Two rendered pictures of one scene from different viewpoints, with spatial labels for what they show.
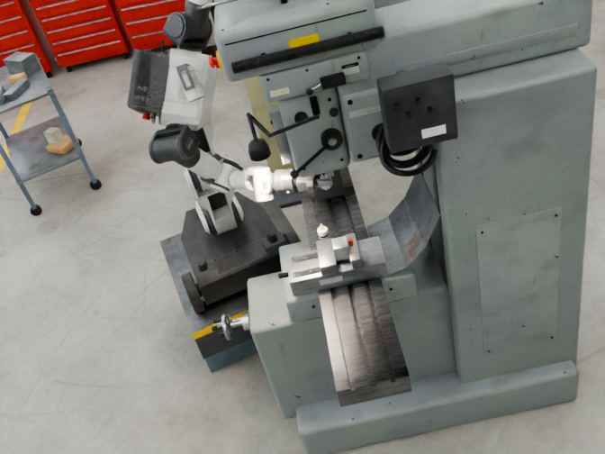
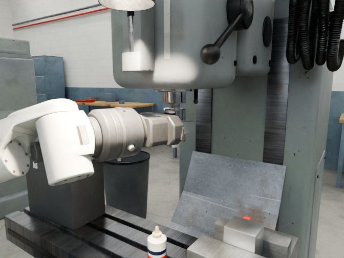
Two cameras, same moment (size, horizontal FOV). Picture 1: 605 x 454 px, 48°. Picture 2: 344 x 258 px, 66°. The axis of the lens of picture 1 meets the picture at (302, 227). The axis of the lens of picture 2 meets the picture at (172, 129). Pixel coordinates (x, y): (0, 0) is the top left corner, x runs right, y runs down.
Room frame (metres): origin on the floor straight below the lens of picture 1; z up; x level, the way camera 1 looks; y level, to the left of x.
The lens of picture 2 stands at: (1.73, 0.36, 1.32)
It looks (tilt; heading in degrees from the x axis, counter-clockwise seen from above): 10 degrees down; 301
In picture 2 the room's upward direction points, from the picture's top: straight up
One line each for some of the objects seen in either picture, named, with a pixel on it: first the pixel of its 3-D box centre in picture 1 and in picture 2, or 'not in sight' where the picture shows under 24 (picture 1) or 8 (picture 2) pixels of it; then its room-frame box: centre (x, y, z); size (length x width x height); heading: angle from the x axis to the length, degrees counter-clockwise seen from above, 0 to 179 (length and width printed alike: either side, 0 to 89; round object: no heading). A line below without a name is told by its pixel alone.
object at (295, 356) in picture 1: (354, 331); not in sight; (2.01, -0.10, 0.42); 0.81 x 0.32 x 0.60; 87
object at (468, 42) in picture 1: (453, 33); not in sight; (1.98, -0.62, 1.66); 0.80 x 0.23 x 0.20; 87
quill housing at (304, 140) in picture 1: (312, 121); (176, 5); (2.01, -0.13, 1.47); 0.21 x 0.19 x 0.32; 177
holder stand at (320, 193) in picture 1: (322, 165); (64, 182); (2.42, -0.15, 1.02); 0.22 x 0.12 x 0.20; 179
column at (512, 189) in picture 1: (498, 234); (254, 211); (1.98, -0.74, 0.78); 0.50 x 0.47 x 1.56; 87
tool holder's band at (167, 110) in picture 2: not in sight; (174, 110); (2.01, -0.12, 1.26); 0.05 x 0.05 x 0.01
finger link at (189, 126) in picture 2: (323, 183); (184, 127); (1.98, -0.11, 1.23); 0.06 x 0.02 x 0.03; 73
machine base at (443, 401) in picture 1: (422, 363); not in sight; (2.00, -0.37, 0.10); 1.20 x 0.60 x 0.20; 87
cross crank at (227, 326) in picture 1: (235, 324); not in sight; (2.04, 0.38, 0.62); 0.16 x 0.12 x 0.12; 87
